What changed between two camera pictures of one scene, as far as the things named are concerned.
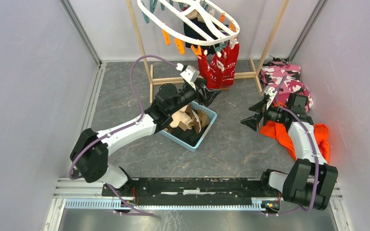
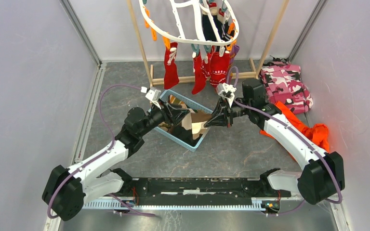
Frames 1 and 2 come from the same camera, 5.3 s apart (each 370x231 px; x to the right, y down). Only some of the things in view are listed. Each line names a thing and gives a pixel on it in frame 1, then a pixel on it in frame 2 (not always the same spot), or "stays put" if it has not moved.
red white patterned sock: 232,56 -> 219,68
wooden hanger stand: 162,80 stays put
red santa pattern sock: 231,54 -> 171,72
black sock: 189,31 -> 209,34
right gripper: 252,121 -> 218,119
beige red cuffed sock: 194,14 -> 213,8
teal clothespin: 218,49 -> 196,50
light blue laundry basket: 169,136 stays put
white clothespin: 232,41 -> 221,50
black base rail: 175,189 stays put
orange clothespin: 179,44 -> 166,40
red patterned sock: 215,75 -> 205,65
